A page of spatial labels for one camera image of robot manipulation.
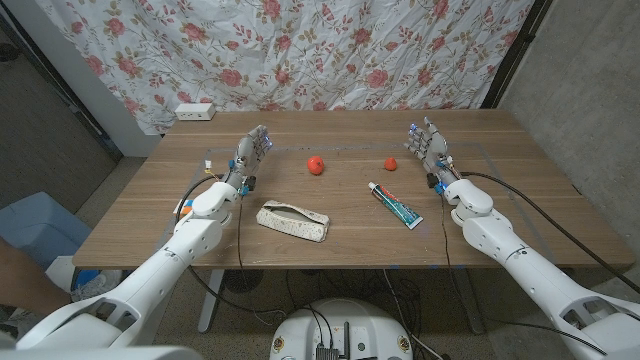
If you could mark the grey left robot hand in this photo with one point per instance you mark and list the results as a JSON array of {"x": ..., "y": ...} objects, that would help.
[{"x": 245, "y": 155}]

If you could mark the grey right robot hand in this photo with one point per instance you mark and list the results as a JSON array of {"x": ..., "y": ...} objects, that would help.
[{"x": 430, "y": 145}]

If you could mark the red toy strawberry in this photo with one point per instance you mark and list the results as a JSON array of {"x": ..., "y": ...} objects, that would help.
[{"x": 390, "y": 164}]

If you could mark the cream dotted pen bag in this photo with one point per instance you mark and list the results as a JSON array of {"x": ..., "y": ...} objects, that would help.
[{"x": 295, "y": 222}]

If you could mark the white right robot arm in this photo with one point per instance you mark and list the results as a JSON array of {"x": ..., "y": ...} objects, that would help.
[{"x": 530, "y": 275}]

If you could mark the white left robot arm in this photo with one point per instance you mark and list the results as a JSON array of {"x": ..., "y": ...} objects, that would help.
[{"x": 150, "y": 280}]

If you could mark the white power strip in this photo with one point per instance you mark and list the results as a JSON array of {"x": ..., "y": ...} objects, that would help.
[{"x": 195, "y": 112}]

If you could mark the white teal toothpaste tube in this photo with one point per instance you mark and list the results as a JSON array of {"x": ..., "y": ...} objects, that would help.
[{"x": 397, "y": 207}]

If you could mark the red toy tomato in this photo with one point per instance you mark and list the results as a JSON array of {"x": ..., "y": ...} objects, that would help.
[{"x": 315, "y": 165}]

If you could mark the floral curtain backdrop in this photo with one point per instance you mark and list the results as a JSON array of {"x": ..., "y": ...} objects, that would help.
[{"x": 300, "y": 50}]

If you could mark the black round floor object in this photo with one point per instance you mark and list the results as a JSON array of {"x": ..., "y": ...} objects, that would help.
[{"x": 244, "y": 281}]

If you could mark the metal table leg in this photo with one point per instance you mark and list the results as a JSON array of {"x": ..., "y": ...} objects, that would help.
[
  {"x": 469, "y": 300},
  {"x": 212, "y": 300}
]

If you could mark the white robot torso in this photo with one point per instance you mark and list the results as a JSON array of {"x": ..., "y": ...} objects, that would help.
[{"x": 345, "y": 320}]

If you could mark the grey sneaker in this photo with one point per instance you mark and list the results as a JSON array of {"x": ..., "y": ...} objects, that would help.
[{"x": 100, "y": 286}]

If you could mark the blue plastic bin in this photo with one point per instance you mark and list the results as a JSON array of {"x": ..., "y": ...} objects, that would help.
[{"x": 40, "y": 225}]

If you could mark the person leg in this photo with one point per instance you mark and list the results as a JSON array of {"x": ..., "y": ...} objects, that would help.
[{"x": 25, "y": 280}]

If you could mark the black backdrop frame pole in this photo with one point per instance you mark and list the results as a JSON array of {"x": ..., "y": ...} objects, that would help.
[
  {"x": 60, "y": 85},
  {"x": 515, "y": 50}
]

